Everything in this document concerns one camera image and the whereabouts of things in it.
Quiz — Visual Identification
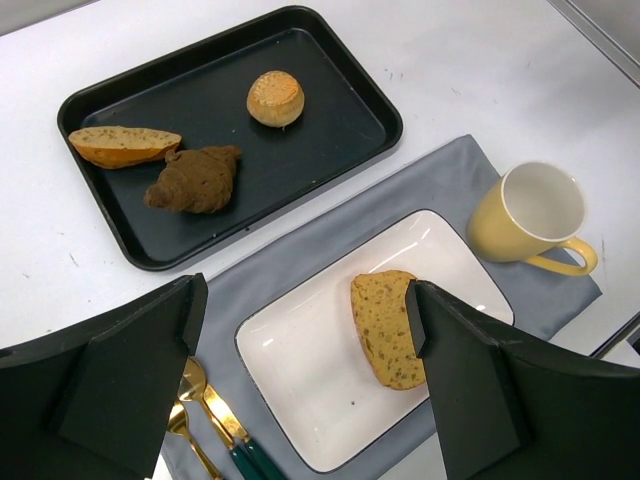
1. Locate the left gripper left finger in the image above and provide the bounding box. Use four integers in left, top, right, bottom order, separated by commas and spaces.
1, 274, 208, 479

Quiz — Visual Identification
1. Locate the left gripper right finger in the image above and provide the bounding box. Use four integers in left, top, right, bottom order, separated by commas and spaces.
406, 280, 639, 479

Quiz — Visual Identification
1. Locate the bread slice with seeds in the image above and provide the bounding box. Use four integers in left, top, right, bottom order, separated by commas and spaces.
350, 270, 426, 391

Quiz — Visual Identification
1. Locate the dark brown bread loaf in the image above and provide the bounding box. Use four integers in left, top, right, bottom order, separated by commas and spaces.
143, 145, 242, 213

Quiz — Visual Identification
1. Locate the half baguette bread piece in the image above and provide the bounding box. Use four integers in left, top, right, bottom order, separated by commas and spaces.
68, 126, 182, 169

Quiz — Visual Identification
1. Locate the round yellow bread bun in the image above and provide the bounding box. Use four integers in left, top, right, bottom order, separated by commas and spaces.
246, 70, 305, 128

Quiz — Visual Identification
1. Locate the yellow ceramic mug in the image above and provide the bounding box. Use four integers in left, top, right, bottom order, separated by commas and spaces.
466, 161, 599, 277

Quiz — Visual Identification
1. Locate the white rectangular plate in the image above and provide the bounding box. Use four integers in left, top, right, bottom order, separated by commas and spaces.
236, 210, 514, 476

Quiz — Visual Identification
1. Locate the grey cloth placemat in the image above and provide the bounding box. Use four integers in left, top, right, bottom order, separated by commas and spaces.
196, 135, 601, 479

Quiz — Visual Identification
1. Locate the black baking tray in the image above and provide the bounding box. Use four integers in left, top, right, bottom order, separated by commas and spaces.
57, 5, 403, 271

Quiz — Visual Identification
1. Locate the gold fork green handle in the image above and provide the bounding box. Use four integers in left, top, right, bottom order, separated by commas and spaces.
167, 398, 224, 480

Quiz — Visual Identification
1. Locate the gold spoon green handle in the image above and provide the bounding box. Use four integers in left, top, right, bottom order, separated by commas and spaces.
178, 357, 287, 480

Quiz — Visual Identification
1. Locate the aluminium rail frame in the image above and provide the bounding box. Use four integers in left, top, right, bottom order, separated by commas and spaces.
548, 0, 640, 87

